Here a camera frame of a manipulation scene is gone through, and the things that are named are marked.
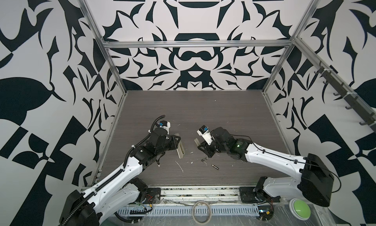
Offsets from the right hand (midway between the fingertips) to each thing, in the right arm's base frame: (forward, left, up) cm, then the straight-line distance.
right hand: (200, 145), depth 79 cm
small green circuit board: (-28, -30, -13) cm, 44 cm away
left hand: (+4, +10, +4) cm, 12 cm away
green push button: (-28, -45, -11) cm, 54 cm away
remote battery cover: (+2, +2, +1) cm, 3 cm away
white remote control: (-2, +11, 0) cm, 11 cm away
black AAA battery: (-8, -8, -12) cm, 17 cm away
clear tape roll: (-29, +5, -10) cm, 31 cm away
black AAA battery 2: (-4, -2, -11) cm, 12 cm away
